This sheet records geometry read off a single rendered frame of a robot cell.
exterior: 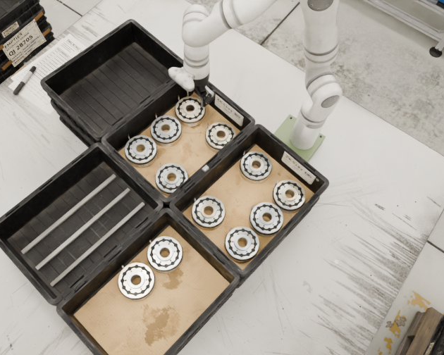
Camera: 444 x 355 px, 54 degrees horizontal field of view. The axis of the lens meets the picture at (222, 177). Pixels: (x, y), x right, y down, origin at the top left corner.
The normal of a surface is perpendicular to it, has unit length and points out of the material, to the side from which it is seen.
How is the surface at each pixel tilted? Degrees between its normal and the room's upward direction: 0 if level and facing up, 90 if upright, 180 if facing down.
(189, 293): 0
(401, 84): 0
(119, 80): 0
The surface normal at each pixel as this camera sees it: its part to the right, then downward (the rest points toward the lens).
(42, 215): 0.06, -0.41
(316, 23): -0.13, 0.96
